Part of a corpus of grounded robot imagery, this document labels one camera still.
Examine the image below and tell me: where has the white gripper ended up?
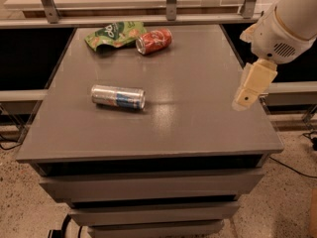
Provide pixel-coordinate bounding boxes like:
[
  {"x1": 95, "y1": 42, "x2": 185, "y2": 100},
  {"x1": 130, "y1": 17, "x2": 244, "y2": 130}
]
[{"x1": 232, "y1": 5, "x2": 314, "y2": 111}]

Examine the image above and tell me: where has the silver blue redbull can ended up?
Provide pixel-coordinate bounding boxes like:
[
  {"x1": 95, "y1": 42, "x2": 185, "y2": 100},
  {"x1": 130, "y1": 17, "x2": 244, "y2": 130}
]
[{"x1": 91, "y1": 84, "x2": 146, "y2": 110}]

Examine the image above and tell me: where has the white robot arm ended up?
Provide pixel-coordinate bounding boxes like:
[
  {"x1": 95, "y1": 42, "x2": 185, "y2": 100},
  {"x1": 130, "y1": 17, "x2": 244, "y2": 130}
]
[{"x1": 232, "y1": 0, "x2": 317, "y2": 111}]

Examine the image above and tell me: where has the red soda can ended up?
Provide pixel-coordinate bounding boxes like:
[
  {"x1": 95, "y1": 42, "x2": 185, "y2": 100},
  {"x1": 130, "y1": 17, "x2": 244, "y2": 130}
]
[{"x1": 136, "y1": 28, "x2": 172, "y2": 56}]

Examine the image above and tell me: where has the grey drawer cabinet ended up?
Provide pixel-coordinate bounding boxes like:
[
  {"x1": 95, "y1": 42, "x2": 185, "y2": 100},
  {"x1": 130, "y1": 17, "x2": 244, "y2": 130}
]
[{"x1": 17, "y1": 25, "x2": 282, "y2": 238}]

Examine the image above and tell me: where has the green snack bag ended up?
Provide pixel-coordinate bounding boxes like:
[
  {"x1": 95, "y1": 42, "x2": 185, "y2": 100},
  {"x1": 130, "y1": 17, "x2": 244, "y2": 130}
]
[{"x1": 85, "y1": 21, "x2": 147, "y2": 51}]

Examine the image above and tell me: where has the black floor cable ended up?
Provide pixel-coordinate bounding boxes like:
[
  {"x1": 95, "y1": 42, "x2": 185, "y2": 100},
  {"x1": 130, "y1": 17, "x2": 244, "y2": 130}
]
[{"x1": 268, "y1": 156, "x2": 317, "y2": 179}]

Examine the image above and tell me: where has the metal frame rail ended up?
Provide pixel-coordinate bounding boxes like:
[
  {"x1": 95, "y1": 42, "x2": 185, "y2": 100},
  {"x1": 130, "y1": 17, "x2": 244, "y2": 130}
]
[{"x1": 0, "y1": 0, "x2": 317, "y2": 30}]

